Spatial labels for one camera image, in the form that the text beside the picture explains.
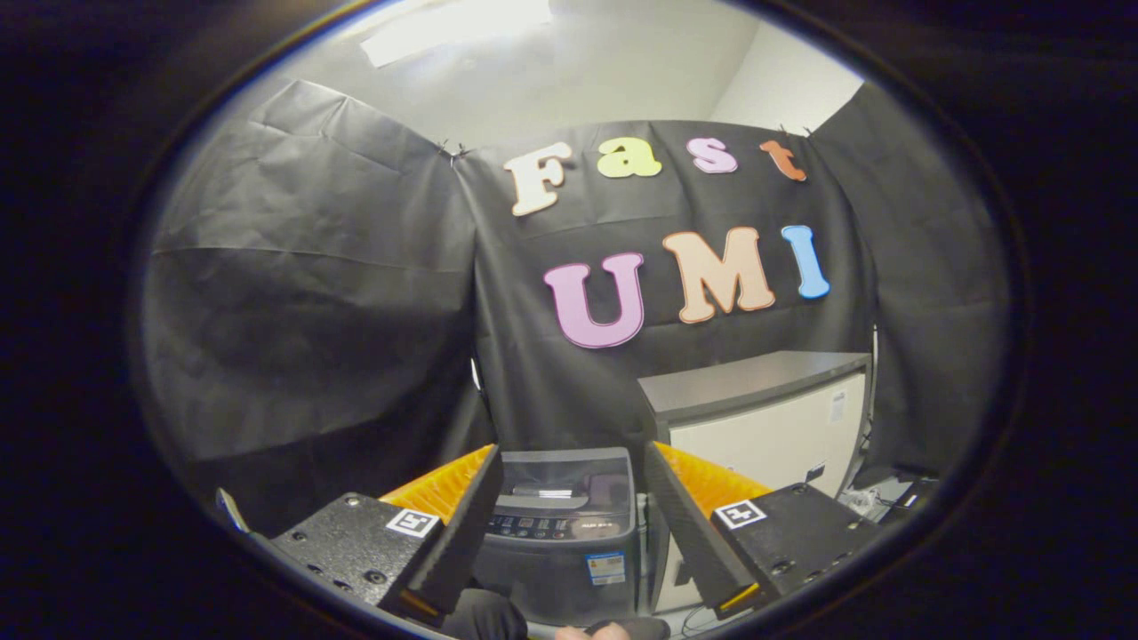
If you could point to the black backdrop cloth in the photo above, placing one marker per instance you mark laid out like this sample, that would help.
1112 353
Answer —
311 293

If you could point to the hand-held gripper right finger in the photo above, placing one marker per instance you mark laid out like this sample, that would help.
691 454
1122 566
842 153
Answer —
689 529

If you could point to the gray washing machine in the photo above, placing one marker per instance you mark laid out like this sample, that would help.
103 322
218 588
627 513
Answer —
551 569

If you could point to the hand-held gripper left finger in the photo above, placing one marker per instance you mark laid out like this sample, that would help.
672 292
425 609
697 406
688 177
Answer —
462 529

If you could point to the white cabinet with dark top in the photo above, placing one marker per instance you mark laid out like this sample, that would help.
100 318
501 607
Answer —
765 427

